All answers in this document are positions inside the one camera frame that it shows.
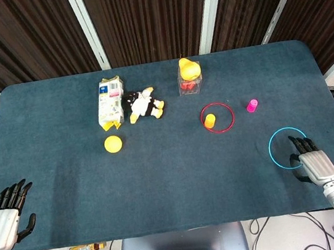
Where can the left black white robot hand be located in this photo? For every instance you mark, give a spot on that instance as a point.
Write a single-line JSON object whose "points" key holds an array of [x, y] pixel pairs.
{"points": [[1, 230]]}

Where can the black white plush penguin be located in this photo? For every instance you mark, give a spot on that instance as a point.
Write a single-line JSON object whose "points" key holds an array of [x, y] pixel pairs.
{"points": [[141, 105]]}

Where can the yellow ball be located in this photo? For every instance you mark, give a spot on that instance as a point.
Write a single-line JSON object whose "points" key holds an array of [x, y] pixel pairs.
{"points": [[113, 144]]}

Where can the white green drink carton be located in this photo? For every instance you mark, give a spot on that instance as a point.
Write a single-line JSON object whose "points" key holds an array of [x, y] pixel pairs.
{"points": [[109, 105]]}

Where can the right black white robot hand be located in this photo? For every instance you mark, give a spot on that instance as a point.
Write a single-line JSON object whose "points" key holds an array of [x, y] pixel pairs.
{"points": [[319, 167]]}

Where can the orange peg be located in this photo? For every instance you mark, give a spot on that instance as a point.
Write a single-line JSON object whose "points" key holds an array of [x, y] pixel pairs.
{"points": [[209, 121]]}

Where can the blue table cloth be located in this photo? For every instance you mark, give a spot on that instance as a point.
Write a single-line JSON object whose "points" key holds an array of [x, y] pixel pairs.
{"points": [[162, 178]]}

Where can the clear box with red pieces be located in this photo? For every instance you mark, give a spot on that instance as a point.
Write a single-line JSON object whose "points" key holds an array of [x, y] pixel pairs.
{"points": [[191, 86]]}

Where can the pink peg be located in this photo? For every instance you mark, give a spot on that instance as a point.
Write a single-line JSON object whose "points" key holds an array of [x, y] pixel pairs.
{"points": [[252, 106]]}

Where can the yellow toy pear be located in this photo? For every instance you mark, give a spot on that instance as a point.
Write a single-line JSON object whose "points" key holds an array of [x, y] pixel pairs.
{"points": [[189, 69]]}

